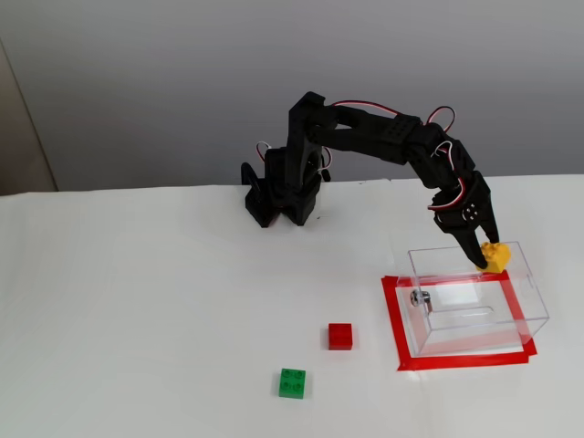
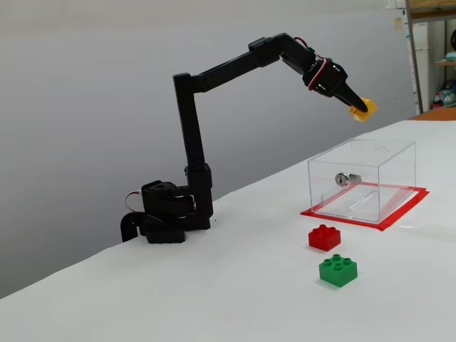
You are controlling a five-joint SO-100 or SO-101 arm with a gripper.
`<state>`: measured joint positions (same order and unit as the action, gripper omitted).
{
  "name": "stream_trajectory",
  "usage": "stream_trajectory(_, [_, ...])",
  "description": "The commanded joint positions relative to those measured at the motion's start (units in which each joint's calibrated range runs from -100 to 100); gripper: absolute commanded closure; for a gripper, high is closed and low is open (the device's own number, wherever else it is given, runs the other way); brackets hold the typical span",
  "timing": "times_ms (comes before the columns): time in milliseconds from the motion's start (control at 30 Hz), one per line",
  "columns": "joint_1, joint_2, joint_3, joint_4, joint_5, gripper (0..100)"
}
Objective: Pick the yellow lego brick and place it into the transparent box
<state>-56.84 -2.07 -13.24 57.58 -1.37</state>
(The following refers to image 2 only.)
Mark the grey metal shelf upright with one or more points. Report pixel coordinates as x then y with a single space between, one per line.
415 67

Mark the red lego brick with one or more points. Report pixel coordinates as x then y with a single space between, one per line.
324 240

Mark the white refrigerator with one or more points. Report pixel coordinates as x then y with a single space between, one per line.
422 71

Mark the silver box lock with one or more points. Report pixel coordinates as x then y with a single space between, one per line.
341 180

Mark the black table clamp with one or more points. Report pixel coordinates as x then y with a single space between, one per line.
126 228

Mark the orange brown table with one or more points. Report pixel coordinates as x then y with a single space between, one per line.
438 114

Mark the green plastic bag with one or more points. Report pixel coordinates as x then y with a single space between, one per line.
449 97

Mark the teal cloth bundle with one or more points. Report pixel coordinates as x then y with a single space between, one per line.
451 57

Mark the yellow lego brick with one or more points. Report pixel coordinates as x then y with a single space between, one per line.
363 117

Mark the brown shelf beam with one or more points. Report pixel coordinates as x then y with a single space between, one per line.
431 12

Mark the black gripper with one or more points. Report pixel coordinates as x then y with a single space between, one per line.
334 83

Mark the transparent acrylic box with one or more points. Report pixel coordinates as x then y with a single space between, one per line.
392 171

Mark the red tape frame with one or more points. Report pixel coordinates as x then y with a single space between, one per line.
338 218

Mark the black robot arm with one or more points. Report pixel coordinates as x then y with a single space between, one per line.
192 142

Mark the beige paper note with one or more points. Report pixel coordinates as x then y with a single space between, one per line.
397 23

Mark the red label soda bottle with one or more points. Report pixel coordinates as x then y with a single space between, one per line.
436 102

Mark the green lego brick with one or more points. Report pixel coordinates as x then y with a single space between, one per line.
336 274

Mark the wooden shelf board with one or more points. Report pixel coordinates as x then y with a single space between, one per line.
445 63

